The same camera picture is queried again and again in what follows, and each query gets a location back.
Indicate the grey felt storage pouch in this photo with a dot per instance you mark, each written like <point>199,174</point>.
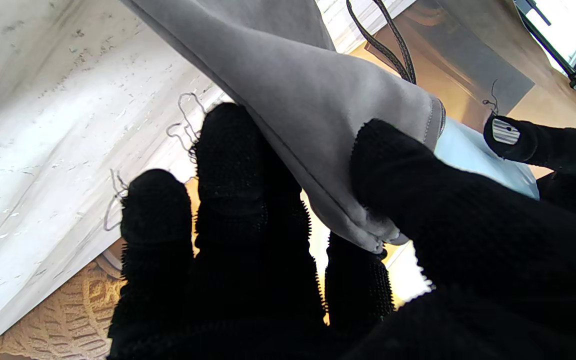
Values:
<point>308,100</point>

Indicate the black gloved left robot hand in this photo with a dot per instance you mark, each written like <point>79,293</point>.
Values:
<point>558,147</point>

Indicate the knitted cushion beside armrest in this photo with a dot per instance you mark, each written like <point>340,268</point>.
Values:
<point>68,320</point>

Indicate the dark flat screen television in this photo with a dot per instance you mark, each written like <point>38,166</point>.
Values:
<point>448,40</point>

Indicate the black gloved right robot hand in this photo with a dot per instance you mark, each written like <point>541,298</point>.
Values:
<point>468,260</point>

